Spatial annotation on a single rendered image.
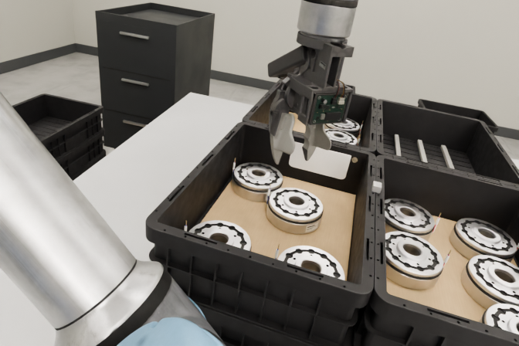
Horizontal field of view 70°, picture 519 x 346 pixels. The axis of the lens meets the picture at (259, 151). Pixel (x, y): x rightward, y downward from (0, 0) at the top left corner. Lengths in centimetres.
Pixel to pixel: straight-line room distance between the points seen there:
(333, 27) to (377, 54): 343
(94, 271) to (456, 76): 394
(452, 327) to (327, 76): 33
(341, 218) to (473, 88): 352
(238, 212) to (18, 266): 43
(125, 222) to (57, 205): 54
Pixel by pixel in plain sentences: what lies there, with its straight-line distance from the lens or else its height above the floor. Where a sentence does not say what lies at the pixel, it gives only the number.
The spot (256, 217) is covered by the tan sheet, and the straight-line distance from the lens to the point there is 70.
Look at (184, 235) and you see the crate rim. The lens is 50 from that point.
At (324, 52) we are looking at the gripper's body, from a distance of 52.
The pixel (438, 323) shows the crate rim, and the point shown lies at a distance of 50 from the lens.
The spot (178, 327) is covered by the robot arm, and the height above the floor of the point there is 103.
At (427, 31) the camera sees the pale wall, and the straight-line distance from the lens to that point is 397.
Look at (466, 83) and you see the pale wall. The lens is 415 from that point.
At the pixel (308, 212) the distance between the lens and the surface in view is 68.
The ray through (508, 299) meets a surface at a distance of 69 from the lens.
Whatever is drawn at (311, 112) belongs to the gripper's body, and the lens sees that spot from 53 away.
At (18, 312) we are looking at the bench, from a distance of 76.
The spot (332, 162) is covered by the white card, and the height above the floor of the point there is 89.
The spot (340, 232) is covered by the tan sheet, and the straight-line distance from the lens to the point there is 71.
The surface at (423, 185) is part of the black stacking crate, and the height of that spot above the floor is 89.
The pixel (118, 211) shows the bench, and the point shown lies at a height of 70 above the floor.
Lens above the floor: 125
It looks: 27 degrees down
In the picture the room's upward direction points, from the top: 9 degrees clockwise
